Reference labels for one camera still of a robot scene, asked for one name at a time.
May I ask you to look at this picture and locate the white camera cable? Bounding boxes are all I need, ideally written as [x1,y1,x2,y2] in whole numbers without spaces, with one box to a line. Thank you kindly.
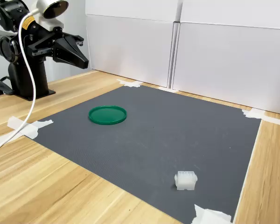
[0,8,39,156]

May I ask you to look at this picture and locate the dark grey mat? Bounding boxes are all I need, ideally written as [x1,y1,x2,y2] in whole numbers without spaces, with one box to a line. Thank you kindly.
[24,85,262,224]

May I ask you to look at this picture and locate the white tape corner piece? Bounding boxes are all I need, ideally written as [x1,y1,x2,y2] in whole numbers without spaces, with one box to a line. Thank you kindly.
[241,107,280,128]
[116,78,143,88]
[0,116,54,147]
[191,204,233,224]

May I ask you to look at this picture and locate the round green lid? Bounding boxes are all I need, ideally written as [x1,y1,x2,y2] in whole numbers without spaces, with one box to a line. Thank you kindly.
[88,105,127,126]

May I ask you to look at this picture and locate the small white plastic terminal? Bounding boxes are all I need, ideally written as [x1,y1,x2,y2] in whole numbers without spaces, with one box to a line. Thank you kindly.
[174,171,198,191]

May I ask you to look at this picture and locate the white tape edge piece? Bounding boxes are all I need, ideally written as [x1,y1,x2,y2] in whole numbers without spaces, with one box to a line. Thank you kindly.
[157,86,178,93]

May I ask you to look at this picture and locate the thick black cable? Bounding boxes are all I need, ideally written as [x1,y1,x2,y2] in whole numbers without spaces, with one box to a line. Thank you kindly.
[0,76,15,97]

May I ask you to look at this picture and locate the white partition panel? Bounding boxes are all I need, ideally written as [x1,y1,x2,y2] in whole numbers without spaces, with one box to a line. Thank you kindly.
[85,0,179,89]
[172,0,280,117]

